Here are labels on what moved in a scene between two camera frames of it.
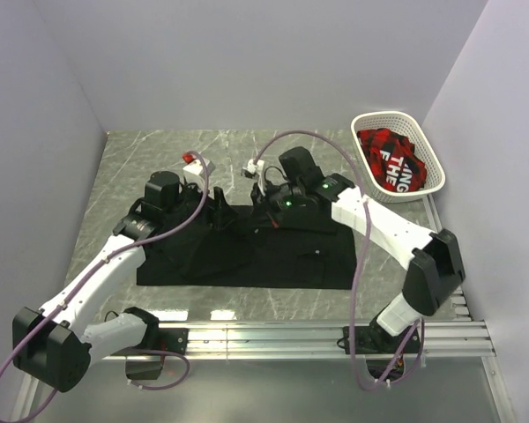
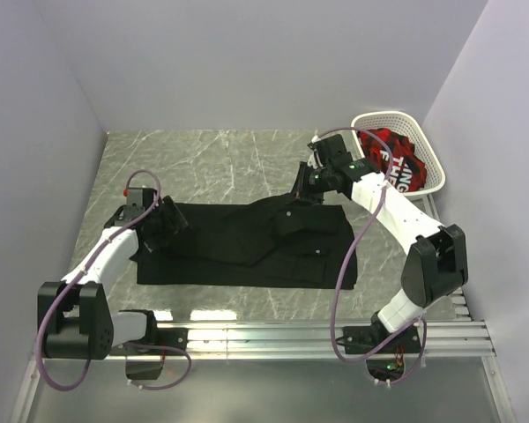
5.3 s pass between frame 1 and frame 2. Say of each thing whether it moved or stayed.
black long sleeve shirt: stayed
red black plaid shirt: stayed
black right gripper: moved
